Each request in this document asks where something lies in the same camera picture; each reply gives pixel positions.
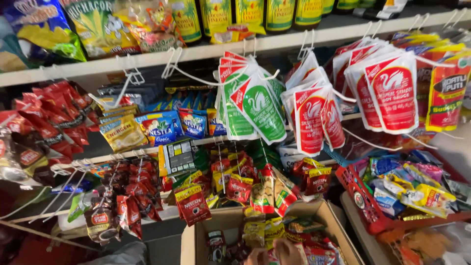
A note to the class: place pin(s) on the person's left hand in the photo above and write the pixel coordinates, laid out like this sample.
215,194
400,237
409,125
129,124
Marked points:
257,257

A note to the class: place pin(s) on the person's right hand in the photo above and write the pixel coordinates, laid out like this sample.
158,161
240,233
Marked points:
289,254

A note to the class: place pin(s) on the person's right fingers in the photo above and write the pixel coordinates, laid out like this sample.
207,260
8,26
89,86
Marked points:
280,247

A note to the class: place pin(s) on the person's left fingers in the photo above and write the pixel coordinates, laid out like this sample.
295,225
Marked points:
254,254

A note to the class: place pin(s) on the heap of sachets in carton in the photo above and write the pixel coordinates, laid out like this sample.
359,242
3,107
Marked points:
294,239

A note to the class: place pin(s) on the green-red snack packets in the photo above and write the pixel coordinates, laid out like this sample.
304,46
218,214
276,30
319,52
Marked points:
274,193

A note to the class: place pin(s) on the brown cardboard box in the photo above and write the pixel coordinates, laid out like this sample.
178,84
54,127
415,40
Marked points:
191,239

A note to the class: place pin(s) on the red yellow-top coffee sachets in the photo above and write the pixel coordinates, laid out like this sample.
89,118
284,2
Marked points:
235,184

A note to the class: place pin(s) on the red plastic basket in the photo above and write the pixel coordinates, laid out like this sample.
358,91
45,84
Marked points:
364,213

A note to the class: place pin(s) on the grey blister card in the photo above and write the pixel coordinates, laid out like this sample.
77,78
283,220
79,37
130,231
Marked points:
178,157

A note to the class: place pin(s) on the dark red coffee sachet strips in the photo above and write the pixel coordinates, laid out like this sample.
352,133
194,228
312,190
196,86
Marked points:
136,195

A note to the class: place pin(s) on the small bunch red soy pouches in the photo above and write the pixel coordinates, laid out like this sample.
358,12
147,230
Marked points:
312,117

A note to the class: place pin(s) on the grey plastic bag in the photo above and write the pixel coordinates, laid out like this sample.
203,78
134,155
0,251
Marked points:
117,255

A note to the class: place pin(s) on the heap of colourful snack packets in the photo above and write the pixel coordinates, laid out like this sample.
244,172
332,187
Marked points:
408,187

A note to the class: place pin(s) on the bunch of green vinegar pouches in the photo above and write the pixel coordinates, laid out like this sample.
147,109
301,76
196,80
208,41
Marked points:
254,106

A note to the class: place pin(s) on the clear plastic bag of snacks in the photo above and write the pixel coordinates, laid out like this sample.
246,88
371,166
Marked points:
427,244

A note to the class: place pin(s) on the blue iced tea sachets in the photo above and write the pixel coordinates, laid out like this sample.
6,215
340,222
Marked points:
165,127

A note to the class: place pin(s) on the brown granules coffee pouch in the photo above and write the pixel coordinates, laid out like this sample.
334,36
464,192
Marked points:
101,221

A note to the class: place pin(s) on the yellow cereal drink sachets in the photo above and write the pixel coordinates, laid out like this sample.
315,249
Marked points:
123,132

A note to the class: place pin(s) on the large bunch red soy pouches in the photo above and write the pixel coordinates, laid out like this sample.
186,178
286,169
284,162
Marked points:
390,92

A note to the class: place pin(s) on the white shelf board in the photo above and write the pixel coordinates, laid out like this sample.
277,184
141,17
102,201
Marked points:
206,50

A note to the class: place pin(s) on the yellow flat packet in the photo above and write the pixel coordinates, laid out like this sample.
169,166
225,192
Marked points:
235,34

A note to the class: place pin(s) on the bunch of yellow-red sauce pouches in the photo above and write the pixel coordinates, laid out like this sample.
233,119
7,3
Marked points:
447,88

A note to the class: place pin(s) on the row of yellow-label vinegar bottles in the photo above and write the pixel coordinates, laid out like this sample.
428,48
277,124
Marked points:
250,14

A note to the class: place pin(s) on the bunch of red coffee sachets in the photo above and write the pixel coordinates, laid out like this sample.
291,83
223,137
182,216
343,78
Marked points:
48,125

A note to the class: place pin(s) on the clear orange snack bag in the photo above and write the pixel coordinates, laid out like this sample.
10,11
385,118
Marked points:
151,25

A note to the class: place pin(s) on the green corn snack bag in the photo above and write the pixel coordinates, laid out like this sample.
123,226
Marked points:
99,29

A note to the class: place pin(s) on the blue and yellow chips bag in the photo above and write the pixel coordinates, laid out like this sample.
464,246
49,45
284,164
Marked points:
44,29

